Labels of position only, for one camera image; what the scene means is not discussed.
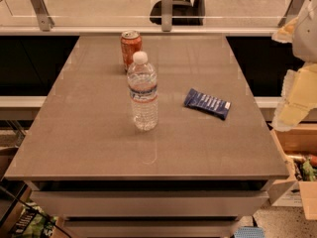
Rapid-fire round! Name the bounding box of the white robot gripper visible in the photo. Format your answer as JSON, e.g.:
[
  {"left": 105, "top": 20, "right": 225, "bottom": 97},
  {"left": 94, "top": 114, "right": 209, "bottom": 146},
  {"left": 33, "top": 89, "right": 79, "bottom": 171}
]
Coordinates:
[{"left": 271, "top": 0, "right": 317, "bottom": 132}]

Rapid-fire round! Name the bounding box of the clear plastic water bottle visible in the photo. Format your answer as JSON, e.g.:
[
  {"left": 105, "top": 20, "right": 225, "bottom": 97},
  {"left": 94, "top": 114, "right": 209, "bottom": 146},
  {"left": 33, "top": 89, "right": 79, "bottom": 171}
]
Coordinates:
[{"left": 127, "top": 52, "right": 159, "bottom": 131}]

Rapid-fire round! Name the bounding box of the cardboard box with items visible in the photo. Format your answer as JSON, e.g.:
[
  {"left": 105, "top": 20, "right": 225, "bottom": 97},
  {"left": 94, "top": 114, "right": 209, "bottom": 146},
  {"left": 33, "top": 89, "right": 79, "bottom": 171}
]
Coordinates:
[{"left": 268, "top": 124, "right": 317, "bottom": 220}]

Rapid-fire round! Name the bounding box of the blue snack bar wrapper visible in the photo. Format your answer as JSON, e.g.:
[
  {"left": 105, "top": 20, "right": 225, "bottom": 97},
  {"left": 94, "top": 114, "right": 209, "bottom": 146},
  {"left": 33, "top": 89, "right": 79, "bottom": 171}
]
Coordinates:
[{"left": 184, "top": 88, "right": 231, "bottom": 120}]

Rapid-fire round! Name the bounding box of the black office chair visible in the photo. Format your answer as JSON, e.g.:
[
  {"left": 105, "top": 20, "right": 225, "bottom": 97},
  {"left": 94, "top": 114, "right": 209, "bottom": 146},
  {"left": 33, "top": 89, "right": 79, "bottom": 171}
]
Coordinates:
[{"left": 149, "top": 0, "right": 210, "bottom": 27}]

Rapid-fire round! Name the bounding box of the orange soda can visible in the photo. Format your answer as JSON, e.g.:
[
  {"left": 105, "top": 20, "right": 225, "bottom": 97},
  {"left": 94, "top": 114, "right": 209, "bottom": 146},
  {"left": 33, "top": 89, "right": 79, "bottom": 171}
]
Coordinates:
[{"left": 121, "top": 30, "right": 143, "bottom": 70}]

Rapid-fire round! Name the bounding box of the blue perforated basket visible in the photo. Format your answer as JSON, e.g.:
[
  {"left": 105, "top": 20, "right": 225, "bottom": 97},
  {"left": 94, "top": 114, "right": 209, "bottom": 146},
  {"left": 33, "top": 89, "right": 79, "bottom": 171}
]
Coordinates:
[{"left": 234, "top": 227, "right": 265, "bottom": 238}]

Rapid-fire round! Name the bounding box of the upper grey drawer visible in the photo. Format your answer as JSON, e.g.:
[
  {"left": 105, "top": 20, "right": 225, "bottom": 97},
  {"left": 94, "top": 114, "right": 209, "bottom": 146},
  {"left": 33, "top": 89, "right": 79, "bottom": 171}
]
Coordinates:
[{"left": 31, "top": 191, "right": 268, "bottom": 217}]

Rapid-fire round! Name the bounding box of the grey drawer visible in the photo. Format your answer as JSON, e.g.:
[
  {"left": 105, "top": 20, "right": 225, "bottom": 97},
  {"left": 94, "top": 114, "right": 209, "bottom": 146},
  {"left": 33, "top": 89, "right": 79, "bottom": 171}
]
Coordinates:
[
  {"left": 63, "top": 220, "right": 239, "bottom": 238},
  {"left": 31, "top": 191, "right": 268, "bottom": 217}
]

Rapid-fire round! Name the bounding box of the lower grey drawer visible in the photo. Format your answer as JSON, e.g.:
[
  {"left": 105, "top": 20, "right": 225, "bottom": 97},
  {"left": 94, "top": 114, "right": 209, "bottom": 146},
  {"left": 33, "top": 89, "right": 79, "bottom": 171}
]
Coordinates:
[{"left": 63, "top": 220, "right": 239, "bottom": 238}]

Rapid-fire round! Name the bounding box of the glass barrier panel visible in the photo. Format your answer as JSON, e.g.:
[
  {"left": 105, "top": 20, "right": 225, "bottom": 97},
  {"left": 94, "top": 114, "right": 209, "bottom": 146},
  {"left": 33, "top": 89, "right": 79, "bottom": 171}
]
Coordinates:
[{"left": 0, "top": 0, "right": 311, "bottom": 28}]

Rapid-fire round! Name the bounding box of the green snack bag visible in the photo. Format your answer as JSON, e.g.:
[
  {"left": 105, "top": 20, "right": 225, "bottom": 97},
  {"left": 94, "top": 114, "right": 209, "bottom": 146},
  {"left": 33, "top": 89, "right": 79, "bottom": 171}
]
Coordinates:
[{"left": 9, "top": 202, "right": 57, "bottom": 238}]

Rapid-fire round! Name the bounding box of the right metal glass bracket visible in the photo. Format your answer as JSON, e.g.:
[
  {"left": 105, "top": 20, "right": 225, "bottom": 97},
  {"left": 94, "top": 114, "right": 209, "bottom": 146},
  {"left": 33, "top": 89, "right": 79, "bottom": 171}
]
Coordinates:
[{"left": 278, "top": 0, "right": 306, "bottom": 27}]

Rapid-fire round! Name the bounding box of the metal glass bracket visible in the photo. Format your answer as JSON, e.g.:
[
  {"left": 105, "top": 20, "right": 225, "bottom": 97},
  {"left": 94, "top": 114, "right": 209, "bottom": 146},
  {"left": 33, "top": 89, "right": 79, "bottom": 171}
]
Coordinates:
[
  {"left": 161, "top": 0, "right": 172, "bottom": 32},
  {"left": 278, "top": 0, "right": 306, "bottom": 27},
  {"left": 30, "top": 0, "right": 54, "bottom": 32}
]

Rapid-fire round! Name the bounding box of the middle metal glass bracket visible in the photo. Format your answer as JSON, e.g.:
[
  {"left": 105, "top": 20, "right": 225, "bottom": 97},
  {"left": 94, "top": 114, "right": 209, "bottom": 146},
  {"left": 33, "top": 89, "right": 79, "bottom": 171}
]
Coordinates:
[{"left": 161, "top": 0, "right": 172, "bottom": 32}]

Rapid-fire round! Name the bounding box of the left metal glass bracket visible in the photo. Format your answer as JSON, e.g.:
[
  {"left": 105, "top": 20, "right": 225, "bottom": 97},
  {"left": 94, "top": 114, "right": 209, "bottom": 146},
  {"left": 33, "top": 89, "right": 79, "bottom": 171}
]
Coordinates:
[{"left": 30, "top": 0, "right": 54, "bottom": 32}]

